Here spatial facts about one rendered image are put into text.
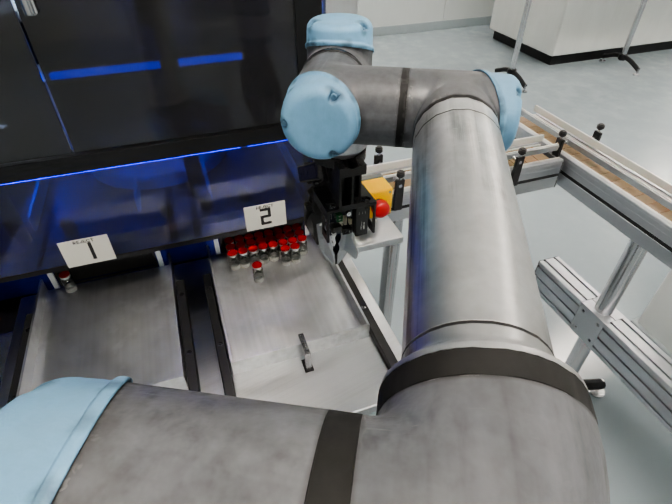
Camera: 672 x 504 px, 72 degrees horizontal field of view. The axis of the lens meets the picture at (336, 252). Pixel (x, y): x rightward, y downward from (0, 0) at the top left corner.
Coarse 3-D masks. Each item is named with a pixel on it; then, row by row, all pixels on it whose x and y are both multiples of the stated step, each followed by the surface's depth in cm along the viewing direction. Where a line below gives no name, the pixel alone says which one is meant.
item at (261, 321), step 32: (224, 256) 106; (320, 256) 106; (224, 288) 98; (256, 288) 98; (288, 288) 98; (320, 288) 98; (224, 320) 91; (256, 320) 91; (288, 320) 91; (320, 320) 91; (352, 320) 91; (256, 352) 85; (288, 352) 83
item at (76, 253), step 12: (72, 240) 84; (84, 240) 85; (96, 240) 85; (108, 240) 86; (72, 252) 85; (84, 252) 86; (96, 252) 87; (108, 252) 88; (72, 264) 87; (84, 264) 88
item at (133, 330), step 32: (64, 288) 98; (96, 288) 98; (128, 288) 98; (160, 288) 98; (32, 320) 87; (64, 320) 91; (96, 320) 91; (128, 320) 91; (160, 320) 91; (32, 352) 83; (64, 352) 85; (96, 352) 85; (128, 352) 85; (160, 352) 85; (32, 384) 80; (160, 384) 77
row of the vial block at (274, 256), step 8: (280, 240) 103; (288, 240) 103; (296, 240) 103; (304, 240) 104; (240, 248) 101; (248, 248) 101; (256, 248) 101; (264, 248) 101; (272, 248) 102; (304, 248) 105; (232, 256) 100; (240, 256) 101; (248, 256) 102; (256, 256) 102; (264, 256) 103; (272, 256) 104; (280, 256) 105; (232, 264) 101; (240, 264) 103; (248, 264) 103
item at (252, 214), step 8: (248, 208) 92; (256, 208) 93; (272, 208) 94; (280, 208) 95; (248, 216) 93; (256, 216) 94; (272, 216) 95; (280, 216) 96; (248, 224) 95; (256, 224) 95; (272, 224) 97; (280, 224) 97
